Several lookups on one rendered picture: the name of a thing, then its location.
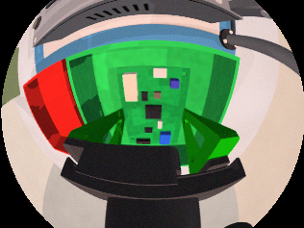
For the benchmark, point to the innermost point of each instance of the red bin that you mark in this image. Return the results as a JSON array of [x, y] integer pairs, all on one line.
[[48, 97]]

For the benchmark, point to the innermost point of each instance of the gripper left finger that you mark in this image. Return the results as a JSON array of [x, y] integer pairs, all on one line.
[[97, 129]]

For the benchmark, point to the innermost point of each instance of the green bin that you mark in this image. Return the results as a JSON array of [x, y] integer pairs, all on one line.
[[93, 79]]

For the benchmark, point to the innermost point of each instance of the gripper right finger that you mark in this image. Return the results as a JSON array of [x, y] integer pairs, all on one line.
[[219, 140]]

